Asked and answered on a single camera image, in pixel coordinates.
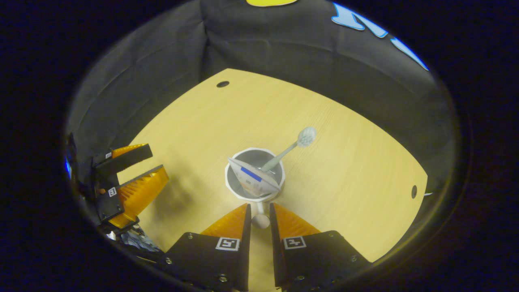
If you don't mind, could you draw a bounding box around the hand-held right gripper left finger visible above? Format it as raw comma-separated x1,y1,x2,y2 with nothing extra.
160,203,252,292

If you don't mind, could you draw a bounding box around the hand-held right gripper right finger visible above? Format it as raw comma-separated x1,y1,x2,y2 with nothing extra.
269,203,371,292

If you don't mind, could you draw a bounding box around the white toothpaste tube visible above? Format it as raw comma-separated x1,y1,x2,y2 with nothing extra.
227,157,281,198

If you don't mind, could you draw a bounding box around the white cup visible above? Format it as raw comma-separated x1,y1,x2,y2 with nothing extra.
225,147,286,230

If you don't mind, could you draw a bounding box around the white toothbrush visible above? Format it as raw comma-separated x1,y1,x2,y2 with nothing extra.
259,127,317,173

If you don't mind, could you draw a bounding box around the wooden desktop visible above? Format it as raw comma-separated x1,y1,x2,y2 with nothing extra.
116,68,428,292

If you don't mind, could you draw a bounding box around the person's patterned clothing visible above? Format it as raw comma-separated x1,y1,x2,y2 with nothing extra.
106,227,163,253

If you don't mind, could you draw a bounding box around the black backdrop cloth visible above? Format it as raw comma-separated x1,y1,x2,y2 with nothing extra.
65,0,459,228

